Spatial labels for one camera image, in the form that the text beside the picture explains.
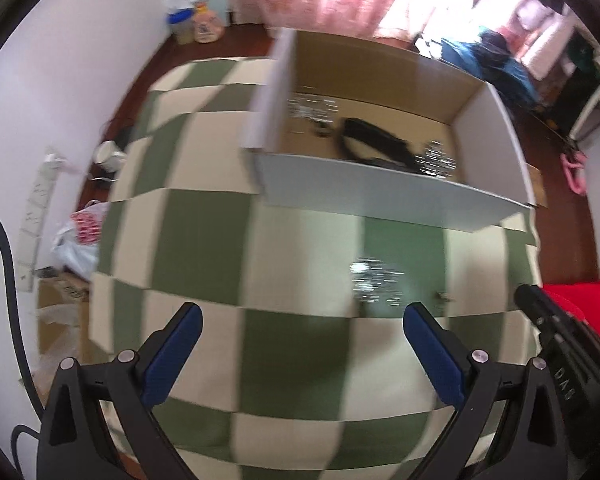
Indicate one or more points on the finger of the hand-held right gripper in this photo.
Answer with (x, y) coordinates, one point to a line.
(535, 302)

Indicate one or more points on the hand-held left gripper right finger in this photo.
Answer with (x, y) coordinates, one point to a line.
(432, 355)

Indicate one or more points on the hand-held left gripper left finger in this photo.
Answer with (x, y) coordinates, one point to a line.
(172, 355)

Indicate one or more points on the silver earring cluster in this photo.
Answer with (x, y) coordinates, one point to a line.
(375, 280)

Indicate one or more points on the white cardboard box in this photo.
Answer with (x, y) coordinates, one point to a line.
(380, 195)

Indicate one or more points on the red blanket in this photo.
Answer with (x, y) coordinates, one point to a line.
(587, 300)

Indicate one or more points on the green checkered cloth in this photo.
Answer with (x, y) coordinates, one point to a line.
(205, 260)

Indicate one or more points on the wooden stool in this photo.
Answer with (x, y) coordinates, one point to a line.
(537, 185)

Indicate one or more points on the brown cardboard box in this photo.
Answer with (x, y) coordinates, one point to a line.
(60, 320)

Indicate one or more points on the pink clothes hangers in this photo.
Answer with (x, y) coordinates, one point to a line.
(574, 170)

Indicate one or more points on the white red plastic bag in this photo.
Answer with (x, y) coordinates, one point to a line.
(77, 240)

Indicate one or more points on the black clothes rack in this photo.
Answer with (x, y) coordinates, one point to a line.
(587, 110)

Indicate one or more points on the white mug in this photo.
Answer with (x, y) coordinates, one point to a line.
(109, 156)

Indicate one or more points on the blue bag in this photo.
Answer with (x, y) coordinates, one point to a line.
(500, 67)

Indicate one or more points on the blue lid plastic jar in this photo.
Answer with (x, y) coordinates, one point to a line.
(180, 27)

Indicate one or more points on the pink detergent bottle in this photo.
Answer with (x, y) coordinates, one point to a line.
(207, 22)

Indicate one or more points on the white wall power strip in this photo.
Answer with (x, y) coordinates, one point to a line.
(37, 220)

